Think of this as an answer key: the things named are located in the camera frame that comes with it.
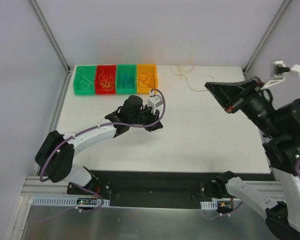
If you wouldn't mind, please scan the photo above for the left white cable duct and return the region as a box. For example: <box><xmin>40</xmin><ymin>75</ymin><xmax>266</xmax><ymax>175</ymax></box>
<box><xmin>32</xmin><ymin>196</ymin><xmax>110</xmax><ymax>208</ymax></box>

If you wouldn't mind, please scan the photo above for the far left green bin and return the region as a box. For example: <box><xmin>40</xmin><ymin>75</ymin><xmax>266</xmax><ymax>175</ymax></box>
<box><xmin>73</xmin><ymin>65</ymin><xmax>97</xmax><ymax>96</ymax></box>

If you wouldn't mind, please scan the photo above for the left aluminium frame post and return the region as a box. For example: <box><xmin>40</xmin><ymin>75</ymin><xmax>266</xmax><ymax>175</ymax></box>
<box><xmin>27</xmin><ymin>0</ymin><xmax>71</xmax><ymax>74</ymax></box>

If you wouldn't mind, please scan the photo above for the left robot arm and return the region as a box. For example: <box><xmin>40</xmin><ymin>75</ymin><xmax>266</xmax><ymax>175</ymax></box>
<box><xmin>34</xmin><ymin>94</ymin><xmax>166</xmax><ymax>195</ymax></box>

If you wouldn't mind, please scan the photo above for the aluminium frame post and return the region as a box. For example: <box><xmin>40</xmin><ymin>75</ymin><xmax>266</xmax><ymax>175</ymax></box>
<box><xmin>242</xmin><ymin>0</ymin><xmax>294</xmax><ymax>77</ymax></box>
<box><xmin>27</xmin><ymin>0</ymin><xmax>71</xmax><ymax>74</ymax></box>

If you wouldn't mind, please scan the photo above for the green bin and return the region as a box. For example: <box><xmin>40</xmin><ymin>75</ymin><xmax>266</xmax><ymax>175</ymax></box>
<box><xmin>115</xmin><ymin>64</ymin><xmax>137</xmax><ymax>95</ymax></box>
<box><xmin>73</xmin><ymin>65</ymin><xmax>97</xmax><ymax>96</ymax></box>

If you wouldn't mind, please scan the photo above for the white cable duct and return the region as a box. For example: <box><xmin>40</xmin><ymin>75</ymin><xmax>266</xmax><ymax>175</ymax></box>
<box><xmin>32</xmin><ymin>196</ymin><xmax>110</xmax><ymax>208</ymax></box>
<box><xmin>200</xmin><ymin>201</ymin><xmax>218</xmax><ymax>211</ymax></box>

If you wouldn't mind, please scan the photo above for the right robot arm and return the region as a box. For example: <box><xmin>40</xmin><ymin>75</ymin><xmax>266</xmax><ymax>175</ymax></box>
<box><xmin>205</xmin><ymin>77</ymin><xmax>300</xmax><ymax>240</ymax></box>

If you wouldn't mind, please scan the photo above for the white thin wire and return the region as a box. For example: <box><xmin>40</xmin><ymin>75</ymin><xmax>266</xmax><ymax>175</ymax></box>
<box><xmin>76</xmin><ymin>67</ymin><xmax>94</xmax><ymax>90</ymax></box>

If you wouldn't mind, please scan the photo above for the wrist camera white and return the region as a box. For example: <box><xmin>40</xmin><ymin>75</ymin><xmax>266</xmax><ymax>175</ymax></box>
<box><xmin>261</xmin><ymin>60</ymin><xmax>300</xmax><ymax>90</ymax></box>
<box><xmin>147</xmin><ymin>91</ymin><xmax>163</xmax><ymax>112</ymax></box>

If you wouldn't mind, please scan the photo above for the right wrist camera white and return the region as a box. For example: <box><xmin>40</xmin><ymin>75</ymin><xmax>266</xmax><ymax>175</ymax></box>
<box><xmin>261</xmin><ymin>60</ymin><xmax>300</xmax><ymax>90</ymax></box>

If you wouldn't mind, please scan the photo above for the red bin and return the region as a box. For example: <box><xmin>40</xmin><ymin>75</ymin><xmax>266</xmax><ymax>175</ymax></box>
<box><xmin>94</xmin><ymin>65</ymin><xmax>117</xmax><ymax>95</ymax></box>

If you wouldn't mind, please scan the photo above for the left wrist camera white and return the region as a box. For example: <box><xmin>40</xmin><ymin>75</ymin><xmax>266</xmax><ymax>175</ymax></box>
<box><xmin>147</xmin><ymin>91</ymin><xmax>163</xmax><ymax>112</ymax></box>

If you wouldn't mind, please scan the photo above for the right white cable duct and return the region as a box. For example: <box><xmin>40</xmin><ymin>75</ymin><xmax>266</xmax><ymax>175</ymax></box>
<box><xmin>200</xmin><ymin>201</ymin><xmax>218</xmax><ymax>211</ymax></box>

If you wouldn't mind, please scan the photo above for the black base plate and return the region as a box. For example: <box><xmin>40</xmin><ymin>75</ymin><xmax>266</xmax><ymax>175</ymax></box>
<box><xmin>66</xmin><ymin>169</ymin><xmax>250</xmax><ymax>208</ymax></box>

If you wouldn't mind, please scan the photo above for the orange bin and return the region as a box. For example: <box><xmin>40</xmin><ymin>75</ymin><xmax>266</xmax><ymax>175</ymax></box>
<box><xmin>136</xmin><ymin>64</ymin><xmax>158</xmax><ymax>94</ymax></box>

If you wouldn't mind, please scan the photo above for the right aluminium frame post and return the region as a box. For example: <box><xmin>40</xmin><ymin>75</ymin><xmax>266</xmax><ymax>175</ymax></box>
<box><xmin>242</xmin><ymin>0</ymin><xmax>294</xmax><ymax>77</ymax></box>

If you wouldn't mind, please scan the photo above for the red thin wire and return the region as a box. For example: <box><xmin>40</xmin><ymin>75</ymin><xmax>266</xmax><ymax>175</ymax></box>
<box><xmin>139</xmin><ymin>72</ymin><xmax>156</xmax><ymax>89</ymax></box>

